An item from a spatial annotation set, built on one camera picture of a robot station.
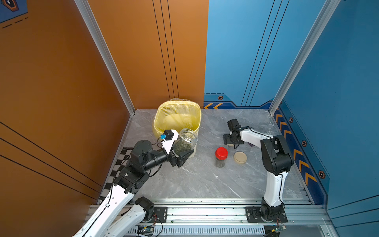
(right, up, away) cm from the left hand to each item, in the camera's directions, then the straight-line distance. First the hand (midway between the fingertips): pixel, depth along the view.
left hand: (187, 142), depth 62 cm
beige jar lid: (+32, -13, +30) cm, 46 cm away
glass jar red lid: (+18, -9, +19) cm, 28 cm away
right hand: (+29, -4, +40) cm, 50 cm away
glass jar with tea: (+55, +4, +37) cm, 67 cm away
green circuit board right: (+45, -41, +6) cm, 61 cm away
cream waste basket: (-8, +14, +29) cm, 33 cm away
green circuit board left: (-20, -44, +9) cm, 50 cm away
